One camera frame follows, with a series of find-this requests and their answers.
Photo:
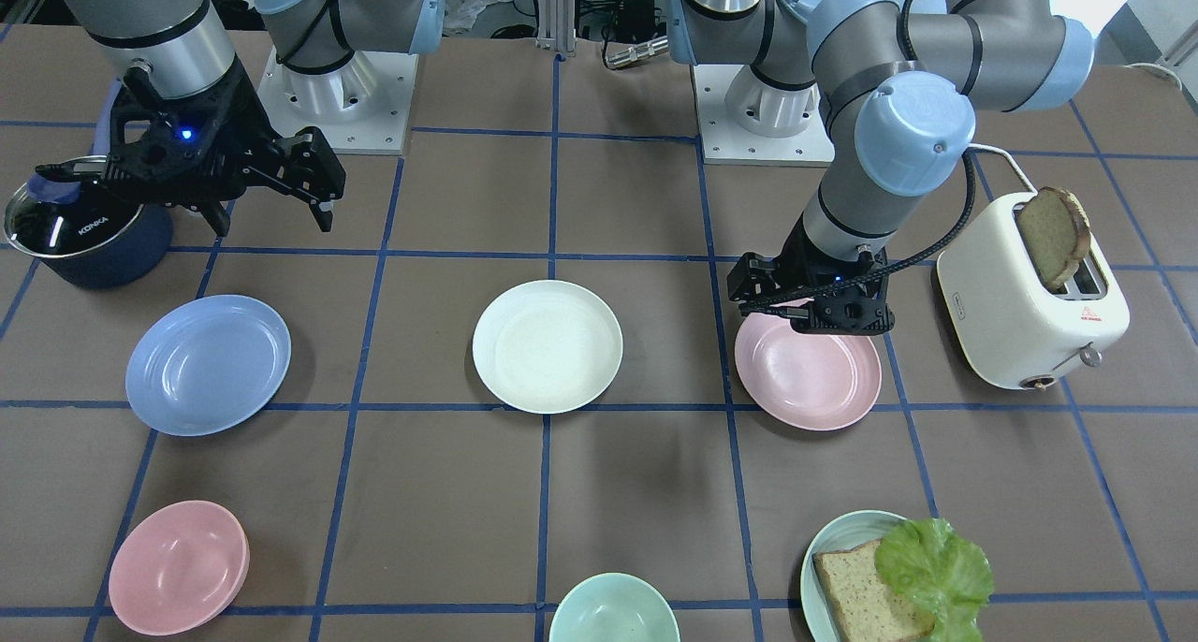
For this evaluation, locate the white toaster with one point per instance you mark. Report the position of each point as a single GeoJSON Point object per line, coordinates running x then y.
{"type": "Point", "coordinates": [1013, 332]}

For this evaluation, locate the green lettuce leaf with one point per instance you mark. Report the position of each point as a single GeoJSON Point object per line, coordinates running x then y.
{"type": "Point", "coordinates": [935, 569]}

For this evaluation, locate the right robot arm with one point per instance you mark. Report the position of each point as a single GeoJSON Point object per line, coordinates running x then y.
{"type": "Point", "coordinates": [188, 49]}

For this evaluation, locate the blue plate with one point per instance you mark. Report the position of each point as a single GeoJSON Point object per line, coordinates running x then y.
{"type": "Point", "coordinates": [208, 365]}

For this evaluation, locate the pink bowl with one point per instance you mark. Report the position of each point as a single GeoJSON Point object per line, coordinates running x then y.
{"type": "Point", "coordinates": [179, 568]}

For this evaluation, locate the bread slice in toaster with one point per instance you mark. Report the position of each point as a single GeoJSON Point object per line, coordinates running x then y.
{"type": "Point", "coordinates": [1056, 233]}

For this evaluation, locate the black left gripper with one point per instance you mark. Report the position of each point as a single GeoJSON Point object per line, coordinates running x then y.
{"type": "Point", "coordinates": [754, 278]}

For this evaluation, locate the green bowl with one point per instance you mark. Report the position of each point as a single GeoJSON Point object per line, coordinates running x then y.
{"type": "Point", "coordinates": [613, 607]}

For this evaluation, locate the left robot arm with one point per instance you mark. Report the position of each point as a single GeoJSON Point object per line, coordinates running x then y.
{"type": "Point", "coordinates": [900, 82]}

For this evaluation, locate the glass pot lid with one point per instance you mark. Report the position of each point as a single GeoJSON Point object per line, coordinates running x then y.
{"type": "Point", "coordinates": [53, 219]}

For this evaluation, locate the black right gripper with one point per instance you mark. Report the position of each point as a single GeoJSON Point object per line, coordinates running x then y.
{"type": "Point", "coordinates": [245, 143]}

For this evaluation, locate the aluminium frame post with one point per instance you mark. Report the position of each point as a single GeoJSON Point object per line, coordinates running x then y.
{"type": "Point", "coordinates": [556, 29]}

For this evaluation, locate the bread slice on plate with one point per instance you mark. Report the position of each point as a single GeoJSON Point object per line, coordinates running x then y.
{"type": "Point", "coordinates": [863, 607]}

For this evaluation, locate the white plate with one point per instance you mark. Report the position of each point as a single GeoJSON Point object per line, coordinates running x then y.
{"type": "Point", "coordinates": [547, 347]}

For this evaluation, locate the pink plate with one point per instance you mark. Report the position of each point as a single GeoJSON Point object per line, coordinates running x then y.
{"type": "Point", "coordinates": [812, 382]}

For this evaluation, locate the dark blue saucepan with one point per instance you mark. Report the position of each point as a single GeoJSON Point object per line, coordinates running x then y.
{"type": "Point", "coordinates": [118, 262]}

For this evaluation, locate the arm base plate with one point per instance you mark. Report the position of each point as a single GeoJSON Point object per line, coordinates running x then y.
{"type": "Point", "coordinates": [745, 122]}
{"type": "Point", "coordinates": [361, 109]}

